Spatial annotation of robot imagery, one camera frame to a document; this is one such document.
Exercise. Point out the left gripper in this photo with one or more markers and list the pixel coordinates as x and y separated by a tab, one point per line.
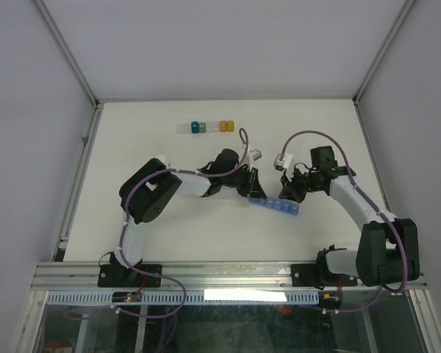
252	176

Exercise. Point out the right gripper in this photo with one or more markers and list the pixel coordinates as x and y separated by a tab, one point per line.
289	190

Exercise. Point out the blue weekly pill organizer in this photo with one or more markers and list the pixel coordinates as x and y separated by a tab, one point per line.
279	205

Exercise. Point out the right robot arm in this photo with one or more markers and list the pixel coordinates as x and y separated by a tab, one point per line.
387	252

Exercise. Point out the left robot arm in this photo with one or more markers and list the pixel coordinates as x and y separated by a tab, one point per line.
147	193

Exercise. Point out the white cap pill bottle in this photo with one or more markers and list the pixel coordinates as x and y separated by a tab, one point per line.
163	159

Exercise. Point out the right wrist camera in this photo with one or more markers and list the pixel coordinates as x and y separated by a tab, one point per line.
283	162

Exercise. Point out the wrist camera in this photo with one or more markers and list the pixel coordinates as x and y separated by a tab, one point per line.
253	154
283	162

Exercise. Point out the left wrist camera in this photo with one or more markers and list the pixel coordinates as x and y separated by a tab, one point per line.
253	154

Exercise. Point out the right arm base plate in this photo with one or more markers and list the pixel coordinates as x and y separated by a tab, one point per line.
310	275

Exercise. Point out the grey slotted cable duct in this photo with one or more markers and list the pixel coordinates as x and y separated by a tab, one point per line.
189	297

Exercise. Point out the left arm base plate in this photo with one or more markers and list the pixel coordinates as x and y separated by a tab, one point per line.
117	276

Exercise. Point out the right aluminium frame post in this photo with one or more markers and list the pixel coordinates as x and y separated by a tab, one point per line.
395	28

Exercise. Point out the aluminium frame post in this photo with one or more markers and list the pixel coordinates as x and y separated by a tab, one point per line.
395	28
65	51

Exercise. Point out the aluminium front rail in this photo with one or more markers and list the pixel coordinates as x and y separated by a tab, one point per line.
194	275

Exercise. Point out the left aluminium frame post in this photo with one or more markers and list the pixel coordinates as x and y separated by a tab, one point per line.
65	51

